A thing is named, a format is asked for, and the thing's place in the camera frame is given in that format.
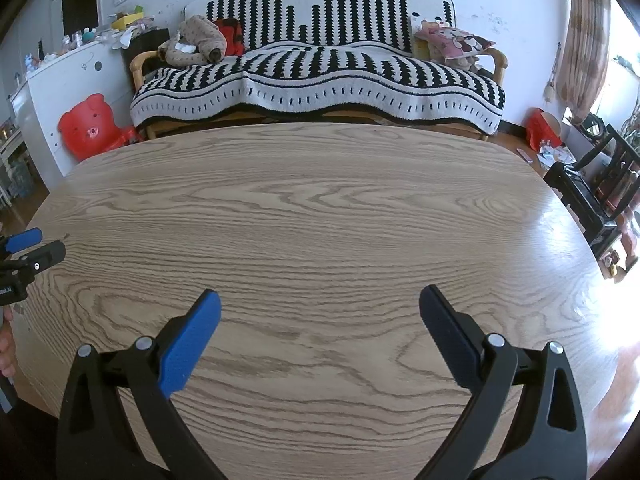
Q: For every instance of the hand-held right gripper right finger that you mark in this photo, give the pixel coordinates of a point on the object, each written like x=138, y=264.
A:
x=447, y=335

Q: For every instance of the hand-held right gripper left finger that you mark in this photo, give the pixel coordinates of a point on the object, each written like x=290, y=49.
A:
x=190, y=342

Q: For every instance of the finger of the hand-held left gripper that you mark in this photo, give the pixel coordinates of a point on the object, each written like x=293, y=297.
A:
x=45, y=255
x=22, y=240

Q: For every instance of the person's left hand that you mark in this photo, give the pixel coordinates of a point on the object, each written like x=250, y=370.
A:
x=7, y=352

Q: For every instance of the red bear plastic stool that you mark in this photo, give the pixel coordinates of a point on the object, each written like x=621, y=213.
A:
x=90, y=125

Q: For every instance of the white cabinet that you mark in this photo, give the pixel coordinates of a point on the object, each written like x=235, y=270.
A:
x=55, y=85

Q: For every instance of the dark wooden chair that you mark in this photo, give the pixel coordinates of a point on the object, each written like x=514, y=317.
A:
x=580, y=195

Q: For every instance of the row of small figurines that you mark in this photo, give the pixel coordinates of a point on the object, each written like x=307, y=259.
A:
x=65, y=47

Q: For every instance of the scattered papers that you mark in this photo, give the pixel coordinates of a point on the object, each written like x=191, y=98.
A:
x=552, y=155

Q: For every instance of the wooden sofa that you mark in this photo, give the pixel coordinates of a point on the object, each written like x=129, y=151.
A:
x=136, y=63

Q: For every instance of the white crumpled paper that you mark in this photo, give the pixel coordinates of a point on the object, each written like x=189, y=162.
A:
x=120, y=37

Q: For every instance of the red bag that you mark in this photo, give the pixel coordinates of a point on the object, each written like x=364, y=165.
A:
x=540, y=127

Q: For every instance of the black cabinet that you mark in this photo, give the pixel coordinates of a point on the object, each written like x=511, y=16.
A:
x=145, y=42

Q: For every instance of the brown plush toy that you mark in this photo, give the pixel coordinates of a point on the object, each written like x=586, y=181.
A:
x=200, y=35

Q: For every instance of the black white striped sofa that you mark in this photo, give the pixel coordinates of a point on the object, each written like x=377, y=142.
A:
x=325, y=75

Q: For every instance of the red cushion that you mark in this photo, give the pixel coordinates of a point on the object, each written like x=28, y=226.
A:
x=233, y=35

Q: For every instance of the floral pink cushion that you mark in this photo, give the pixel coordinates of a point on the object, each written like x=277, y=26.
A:
x=455, y=42

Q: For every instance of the beige patterned curtain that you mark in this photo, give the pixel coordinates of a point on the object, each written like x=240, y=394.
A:
x=582, y=35

